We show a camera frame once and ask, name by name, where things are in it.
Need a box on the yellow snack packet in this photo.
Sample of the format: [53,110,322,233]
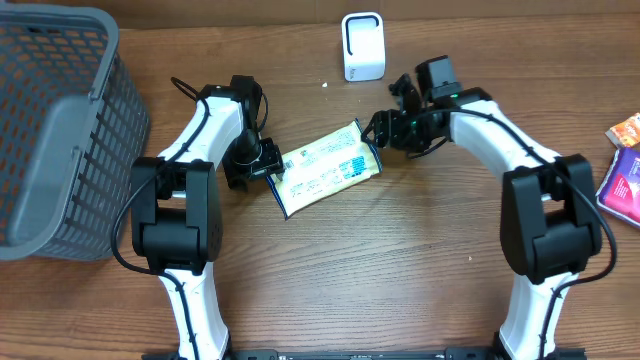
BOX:
[267,120,383,218]

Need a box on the orange Kleenex tissue pack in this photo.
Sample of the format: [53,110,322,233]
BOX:
[605,113,640,148]

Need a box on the purple red pad pack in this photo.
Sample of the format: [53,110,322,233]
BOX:
[596,148,639,227]

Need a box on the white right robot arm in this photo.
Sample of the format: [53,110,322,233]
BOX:
[361,56,602,359]

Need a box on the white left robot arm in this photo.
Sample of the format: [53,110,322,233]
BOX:
[129,75,284,359]

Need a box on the white barcode scanner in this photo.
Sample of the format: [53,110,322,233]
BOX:
[341,12,386,82]

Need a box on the dark grey plastic basket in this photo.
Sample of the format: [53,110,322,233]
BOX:
[1,3,150,261]

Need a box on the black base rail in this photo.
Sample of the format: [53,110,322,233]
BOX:
[142,347,587,360]

